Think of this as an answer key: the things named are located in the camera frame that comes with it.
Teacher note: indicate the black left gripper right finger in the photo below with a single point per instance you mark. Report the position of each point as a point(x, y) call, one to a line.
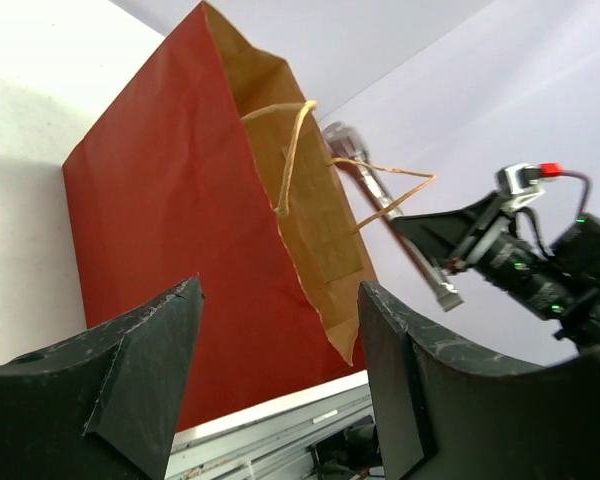
point(448, 408)

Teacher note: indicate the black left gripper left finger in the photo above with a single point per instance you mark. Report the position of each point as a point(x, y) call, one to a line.
point(103, 404)

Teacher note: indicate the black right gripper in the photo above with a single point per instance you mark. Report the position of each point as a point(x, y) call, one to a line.
point(481, 238)

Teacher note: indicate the metal serving tongs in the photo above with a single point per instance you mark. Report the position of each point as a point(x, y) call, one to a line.
point(351, 155)

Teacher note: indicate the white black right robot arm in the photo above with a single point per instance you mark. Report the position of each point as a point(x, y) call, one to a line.
point(579, 247)

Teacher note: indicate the red brown paper bag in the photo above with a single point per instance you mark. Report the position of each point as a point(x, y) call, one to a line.
point(209, 164)

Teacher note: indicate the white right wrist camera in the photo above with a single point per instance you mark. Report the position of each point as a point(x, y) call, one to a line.
point(520, 183)

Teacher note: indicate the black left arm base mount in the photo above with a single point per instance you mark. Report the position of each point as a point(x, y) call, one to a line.
point(352, 453)

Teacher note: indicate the aluminium frame rail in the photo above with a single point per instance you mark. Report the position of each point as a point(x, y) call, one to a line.
point(274, 439)

